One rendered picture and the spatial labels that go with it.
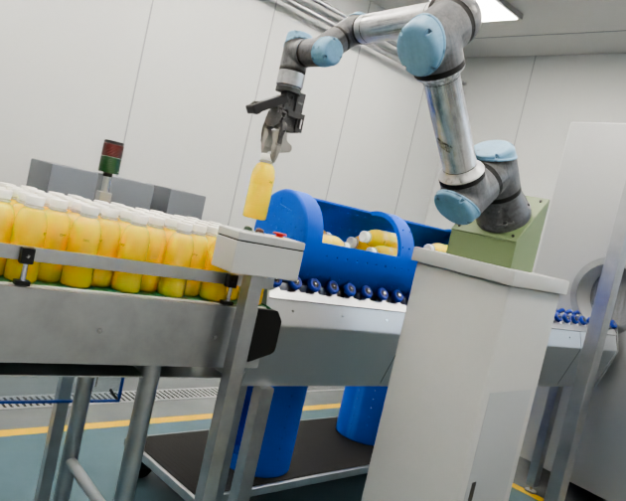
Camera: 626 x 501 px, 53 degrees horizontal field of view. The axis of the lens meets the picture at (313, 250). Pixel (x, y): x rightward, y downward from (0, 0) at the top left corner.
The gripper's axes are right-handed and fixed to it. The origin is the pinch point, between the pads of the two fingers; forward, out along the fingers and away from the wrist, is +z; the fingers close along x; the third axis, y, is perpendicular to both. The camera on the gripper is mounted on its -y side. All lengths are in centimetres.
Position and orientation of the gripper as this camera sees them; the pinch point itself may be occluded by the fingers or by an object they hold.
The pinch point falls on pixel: (267, 156)
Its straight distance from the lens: 178.8
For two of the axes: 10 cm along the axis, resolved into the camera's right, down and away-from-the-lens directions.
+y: 7.7, 1.3, 6.2
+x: -6.0, -1.8, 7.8
